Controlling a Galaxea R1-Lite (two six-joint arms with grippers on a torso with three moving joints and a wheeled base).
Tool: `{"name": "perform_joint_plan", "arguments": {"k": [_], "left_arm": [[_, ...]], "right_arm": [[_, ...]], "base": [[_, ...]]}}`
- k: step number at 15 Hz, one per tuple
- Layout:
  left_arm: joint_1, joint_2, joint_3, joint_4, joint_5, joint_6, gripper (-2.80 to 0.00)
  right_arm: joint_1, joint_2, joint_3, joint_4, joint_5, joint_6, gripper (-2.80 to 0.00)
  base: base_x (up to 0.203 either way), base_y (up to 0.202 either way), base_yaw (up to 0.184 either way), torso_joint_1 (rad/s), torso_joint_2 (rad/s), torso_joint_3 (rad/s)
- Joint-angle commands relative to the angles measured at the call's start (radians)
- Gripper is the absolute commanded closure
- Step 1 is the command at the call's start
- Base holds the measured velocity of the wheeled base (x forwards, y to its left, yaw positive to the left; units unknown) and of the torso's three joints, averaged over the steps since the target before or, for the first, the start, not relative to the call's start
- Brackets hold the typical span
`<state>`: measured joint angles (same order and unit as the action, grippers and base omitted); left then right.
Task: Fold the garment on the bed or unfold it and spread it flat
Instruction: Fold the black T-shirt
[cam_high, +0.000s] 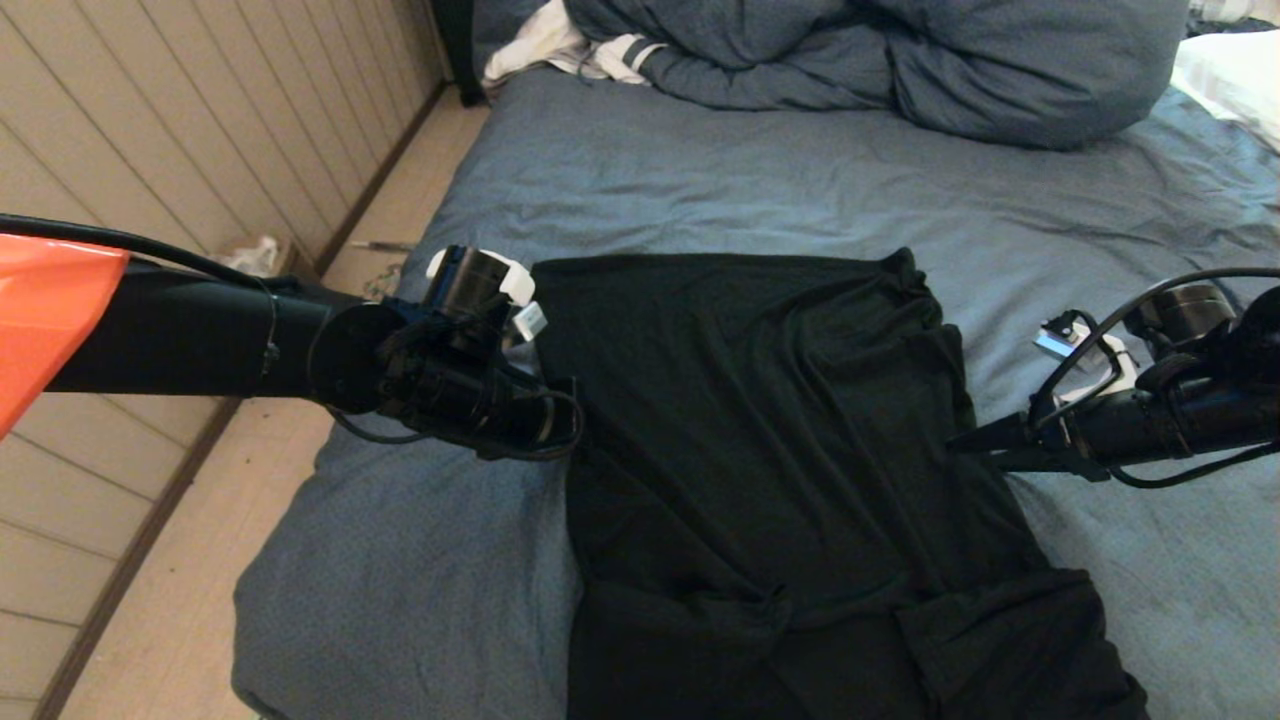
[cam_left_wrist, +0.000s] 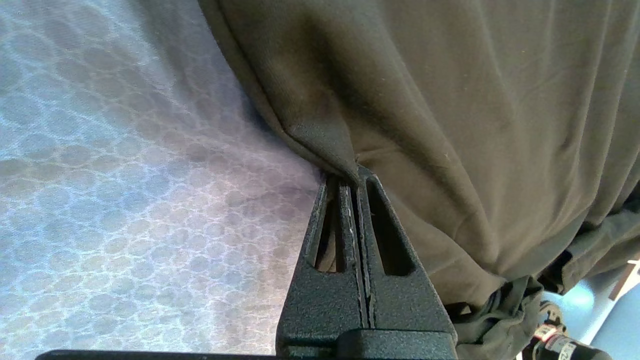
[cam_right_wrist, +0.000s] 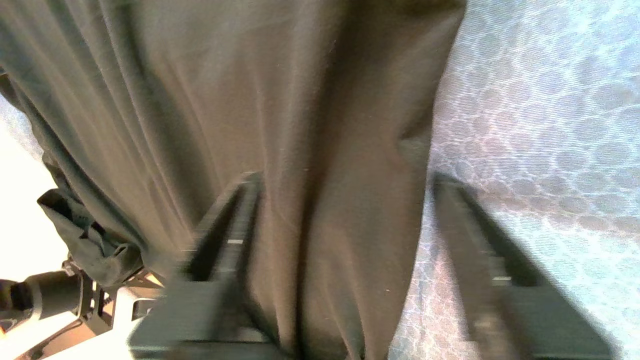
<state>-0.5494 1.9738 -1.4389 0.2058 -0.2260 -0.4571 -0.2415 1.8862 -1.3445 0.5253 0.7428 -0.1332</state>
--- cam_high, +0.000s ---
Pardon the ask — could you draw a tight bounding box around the dark bedside furniture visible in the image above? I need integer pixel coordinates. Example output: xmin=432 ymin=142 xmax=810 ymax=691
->
xmin=432 ymin=0 xmax=491 ymax=107

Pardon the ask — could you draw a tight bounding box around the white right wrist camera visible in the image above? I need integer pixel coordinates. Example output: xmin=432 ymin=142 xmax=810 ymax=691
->
xmin=1033 ymin=310 xmax=1143 ymax=403

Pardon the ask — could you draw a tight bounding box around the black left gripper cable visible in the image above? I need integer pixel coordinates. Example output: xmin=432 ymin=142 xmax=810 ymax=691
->
xmin=325 ymin=385 xmax=587 ymax=464

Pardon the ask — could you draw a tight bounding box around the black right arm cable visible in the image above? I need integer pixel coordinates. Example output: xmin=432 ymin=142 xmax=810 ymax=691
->
xmin=1028 ymin=266 xmax=1280 ymax=490

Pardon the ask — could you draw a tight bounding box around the white striped garment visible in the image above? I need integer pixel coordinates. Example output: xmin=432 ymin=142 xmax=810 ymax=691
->
xmin=483 ymin=0 xmax=667 ymax=87

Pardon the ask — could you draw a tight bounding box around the braided black left arm cable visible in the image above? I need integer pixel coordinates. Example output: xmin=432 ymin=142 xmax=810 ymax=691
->
xmin=0 ymin=213 xmax=283 ymax=396

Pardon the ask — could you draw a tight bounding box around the crumpled plastic bin bag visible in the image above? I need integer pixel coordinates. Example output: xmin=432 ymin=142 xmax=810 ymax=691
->
xmin=222 ymin=237 xmax=282 ymax=278

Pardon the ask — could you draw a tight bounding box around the black moon print t-shirt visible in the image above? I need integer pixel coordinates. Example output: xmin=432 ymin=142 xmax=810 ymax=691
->
xmin=530 ymin=247 xmax=1151 ymax=720

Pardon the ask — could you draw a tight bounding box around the blue crumpled duvet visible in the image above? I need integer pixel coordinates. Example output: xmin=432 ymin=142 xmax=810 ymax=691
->
xmin=475 ymin=0 xmax=1191 ymax=152

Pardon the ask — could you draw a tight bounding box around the white pillow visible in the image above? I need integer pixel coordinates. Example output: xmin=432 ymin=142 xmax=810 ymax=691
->
xmin=1170 ymin=30 xmax=1280 ymax=154

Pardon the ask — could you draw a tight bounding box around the brown trash bin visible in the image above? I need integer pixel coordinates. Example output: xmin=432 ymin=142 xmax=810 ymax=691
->
xmin=215 ymin=237 xmax=323 ymax=293

